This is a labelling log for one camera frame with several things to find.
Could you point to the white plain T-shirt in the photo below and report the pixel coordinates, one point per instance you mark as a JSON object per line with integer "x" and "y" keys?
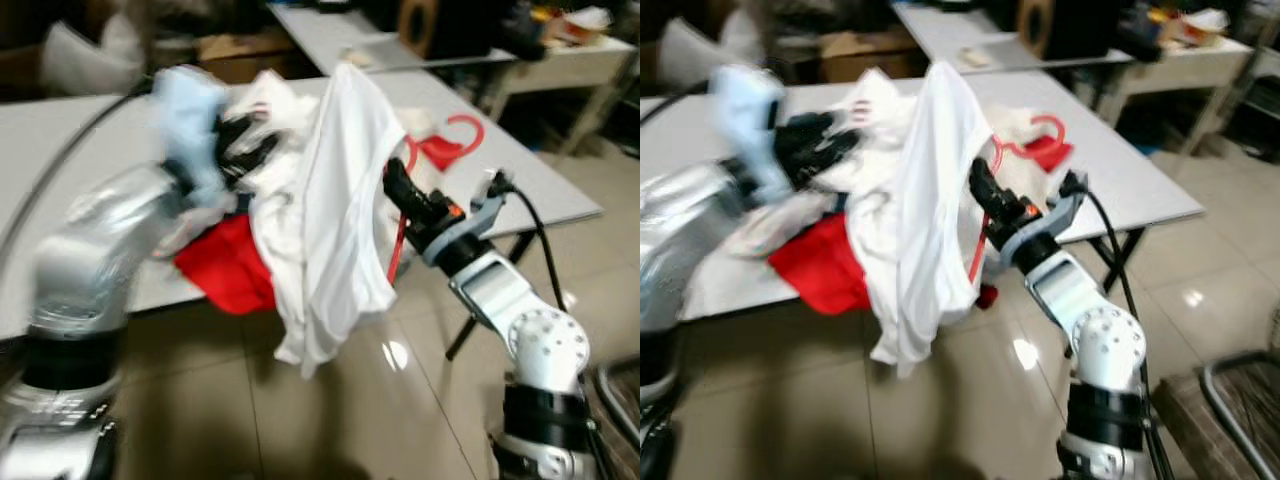
{"x": 940, "y": 200}
{"x": 345, "y": 200}

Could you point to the beige desk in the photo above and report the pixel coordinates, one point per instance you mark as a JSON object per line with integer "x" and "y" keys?
{"x": 570, "y": 60}
{"x": 1190, "y": 60}

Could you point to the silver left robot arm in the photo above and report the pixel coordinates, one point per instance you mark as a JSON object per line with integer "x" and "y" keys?
{"x": 680, "y": 250}
{"x": 80, "y": 270}

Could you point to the brown cardboard box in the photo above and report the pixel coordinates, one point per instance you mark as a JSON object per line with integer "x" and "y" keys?
{"x": 245, "y": 60}
{"x": 860, "y": 55}

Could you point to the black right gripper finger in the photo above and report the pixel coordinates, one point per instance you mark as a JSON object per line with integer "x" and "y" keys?
{"x": 1000, "y": 190}
{"x": 416, "y": 190}
{"x": 398, "y": 183}
{"x": 983, "y": 183}

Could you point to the white pillow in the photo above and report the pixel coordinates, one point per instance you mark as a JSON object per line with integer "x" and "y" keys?
{"x": 700, "y": 55}
{"x": 90, "y": 65}

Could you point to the long white table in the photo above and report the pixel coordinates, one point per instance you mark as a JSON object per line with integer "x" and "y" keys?
{"x": 340, "y": 30}
{"x": 950, "y": 30}

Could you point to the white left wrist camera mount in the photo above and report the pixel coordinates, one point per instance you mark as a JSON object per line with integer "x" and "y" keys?
{"x": 190, "y": 130}
{"x": 745, "y": 130}

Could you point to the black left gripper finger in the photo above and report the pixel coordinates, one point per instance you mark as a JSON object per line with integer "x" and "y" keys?
{"x": 823, "y": 124}
{"x": 256, "y": 122}
{"x": 838, "y": 150}
{"x": 266, "y": 150}

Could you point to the small red cloth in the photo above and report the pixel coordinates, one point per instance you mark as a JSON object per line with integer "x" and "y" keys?
{"x": 1045, "y": 155}
{"x": 440, "y": 152}

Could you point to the red plastic hanger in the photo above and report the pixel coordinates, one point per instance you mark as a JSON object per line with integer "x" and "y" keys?
{"x": 399, "y": 250}
{"x": 976, "y": 255}

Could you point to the wooden speaker box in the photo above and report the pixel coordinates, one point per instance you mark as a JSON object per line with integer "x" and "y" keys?
{"x": 420, "y": 25}
{"x": 1040, "y": 25}

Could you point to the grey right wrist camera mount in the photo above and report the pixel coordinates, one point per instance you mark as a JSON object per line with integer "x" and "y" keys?
{"x": 487, "y": 212}
{"x": 1062, "y": 215}

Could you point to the red garment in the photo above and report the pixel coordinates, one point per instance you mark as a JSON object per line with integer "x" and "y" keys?
{"x": 225, "y": 265}
{"x": 815, "y": 265}

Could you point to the white plastic bag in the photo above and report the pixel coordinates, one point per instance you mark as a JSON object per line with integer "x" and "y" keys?
{"x": 590, "y": 22}
{"x": 1205, "y": 25}

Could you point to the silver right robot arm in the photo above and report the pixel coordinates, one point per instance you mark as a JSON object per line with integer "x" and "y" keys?
{"x": 545, "y": 345}
{"x": 1105, "y": 350}

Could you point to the white table with black legs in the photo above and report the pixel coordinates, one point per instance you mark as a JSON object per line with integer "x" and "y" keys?
{"x": 1130, "y": 180}
{"x": 540, "y": 190}

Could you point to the cream fluffy garment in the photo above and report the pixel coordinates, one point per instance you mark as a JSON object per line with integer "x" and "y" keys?
{"x": 420, "y": 122}
{"x": 1015, "y": 125}

